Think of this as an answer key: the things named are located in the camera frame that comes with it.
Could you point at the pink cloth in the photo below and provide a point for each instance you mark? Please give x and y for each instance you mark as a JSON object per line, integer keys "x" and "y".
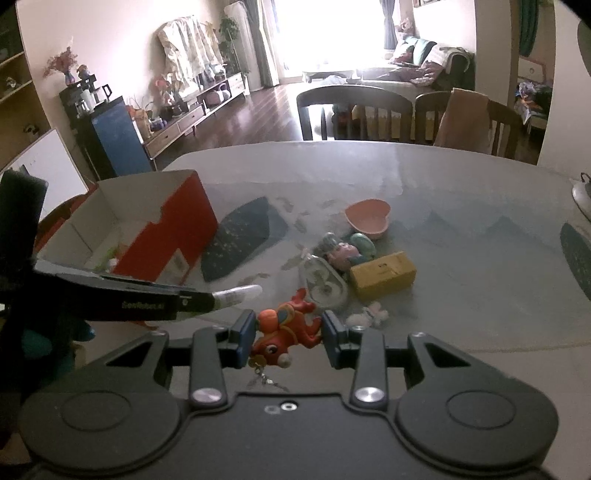
{"x": 461, "y": 120}

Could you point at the blue cabinet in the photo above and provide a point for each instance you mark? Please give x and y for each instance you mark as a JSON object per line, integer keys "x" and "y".
{"x": 120, "y": 138}

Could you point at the green marker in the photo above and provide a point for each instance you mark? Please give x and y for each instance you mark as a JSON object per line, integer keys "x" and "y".
{"x": 107, "y": 256}

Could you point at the pink heart-shaped bowl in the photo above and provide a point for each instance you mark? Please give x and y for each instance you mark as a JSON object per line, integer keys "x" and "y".
{"x": 369, "y": 217}

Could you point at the red cardboard box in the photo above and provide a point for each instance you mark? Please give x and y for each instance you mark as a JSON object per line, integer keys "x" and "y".
{"x": 184, "y": 217}

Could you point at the black coffee machine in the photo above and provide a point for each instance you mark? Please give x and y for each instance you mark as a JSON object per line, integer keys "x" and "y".
{"x": 87, "y": 94}

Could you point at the wooden tv cabinet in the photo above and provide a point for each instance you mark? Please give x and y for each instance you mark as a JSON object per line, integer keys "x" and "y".
{"x": 184, "y": 122}

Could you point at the green potted plant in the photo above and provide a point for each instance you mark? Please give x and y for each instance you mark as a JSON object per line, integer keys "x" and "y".
{"x": 231, "y": 27}

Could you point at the teal door curtain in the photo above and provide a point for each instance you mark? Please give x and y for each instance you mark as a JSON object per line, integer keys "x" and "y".
{"x": 528, "y": 27}

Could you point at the small translucent toy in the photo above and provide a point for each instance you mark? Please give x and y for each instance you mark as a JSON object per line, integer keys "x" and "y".
{"x": 330, "y": 242}

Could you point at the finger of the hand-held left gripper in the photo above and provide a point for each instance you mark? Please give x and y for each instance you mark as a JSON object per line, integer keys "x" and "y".
{"x": 196, "y": 302}

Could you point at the yellow box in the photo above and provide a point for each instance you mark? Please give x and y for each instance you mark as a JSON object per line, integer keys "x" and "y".
{"x": 383, "y": 274}

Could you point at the hanging floral clothes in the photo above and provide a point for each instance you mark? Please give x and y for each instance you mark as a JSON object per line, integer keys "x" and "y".
{"x": 189, "y": 46}

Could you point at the wooden dining chair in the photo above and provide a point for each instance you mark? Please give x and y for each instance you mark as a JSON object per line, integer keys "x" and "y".
{"x": 355, "y": 99}
{"x": 503, "y": 124}

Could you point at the pink pig toy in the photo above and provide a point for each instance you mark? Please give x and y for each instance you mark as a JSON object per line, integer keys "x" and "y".
{"x": 344, "y": 256}

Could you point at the beige sofa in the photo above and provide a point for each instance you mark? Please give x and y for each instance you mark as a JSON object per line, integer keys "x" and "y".
{"x": 415, "y": 69}

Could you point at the clear case with green insert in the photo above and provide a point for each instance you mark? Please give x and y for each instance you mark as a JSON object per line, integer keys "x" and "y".
{"x": 323, "y": 281}

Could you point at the white cabinet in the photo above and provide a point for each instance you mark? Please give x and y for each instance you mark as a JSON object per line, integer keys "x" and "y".
{"x": 46, "y": 161}

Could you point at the white bunny toy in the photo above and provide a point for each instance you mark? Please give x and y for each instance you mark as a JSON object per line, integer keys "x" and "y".
{"x": 367, "y": 316}

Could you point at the white standing air conditioner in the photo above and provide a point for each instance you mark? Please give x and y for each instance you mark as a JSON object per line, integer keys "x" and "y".
{"x": 238, "y": 32}

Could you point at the pink flowers in vase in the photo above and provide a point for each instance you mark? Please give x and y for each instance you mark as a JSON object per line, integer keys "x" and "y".
{"x": 62, "y": 62}

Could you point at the grey curtain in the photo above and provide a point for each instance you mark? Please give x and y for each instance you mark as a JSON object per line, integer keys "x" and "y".
{"x": 388, "y": 23}
{"x": 263, "y": 41}

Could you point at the person's left hand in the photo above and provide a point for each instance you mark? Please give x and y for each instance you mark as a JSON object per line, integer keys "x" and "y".
{"x": 46, "y": 346}

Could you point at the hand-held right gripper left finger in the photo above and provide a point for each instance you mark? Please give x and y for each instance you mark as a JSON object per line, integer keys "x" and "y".
{"x": 242, "y": 339}

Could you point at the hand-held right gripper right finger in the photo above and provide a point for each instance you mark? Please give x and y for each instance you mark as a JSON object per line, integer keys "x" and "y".
{"x": 334, "y": 341}

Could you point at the pink plush toy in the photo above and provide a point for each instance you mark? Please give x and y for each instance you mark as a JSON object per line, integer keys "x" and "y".
{"x": 406, "y": 24}

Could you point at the wooden shelf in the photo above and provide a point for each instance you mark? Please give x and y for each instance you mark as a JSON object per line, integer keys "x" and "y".
{"x": 14, "y": 69}

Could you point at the pink potted flower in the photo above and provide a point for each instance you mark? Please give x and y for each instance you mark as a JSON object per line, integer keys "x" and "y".
{"x": 162, "y": 85}

